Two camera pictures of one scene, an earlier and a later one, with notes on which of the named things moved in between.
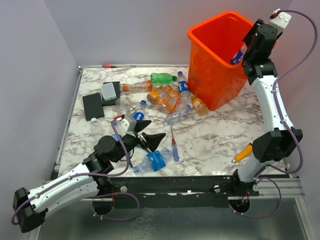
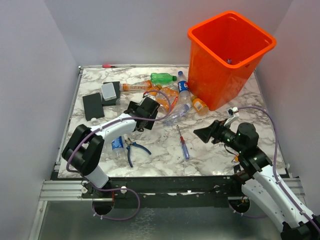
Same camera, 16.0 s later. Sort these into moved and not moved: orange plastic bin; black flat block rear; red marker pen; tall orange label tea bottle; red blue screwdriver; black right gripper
Moved: red blue screwdriver; black right gripper
Not moved: black flat block rear; tall orange label tea bottle; red marker pen; orange plastic bin
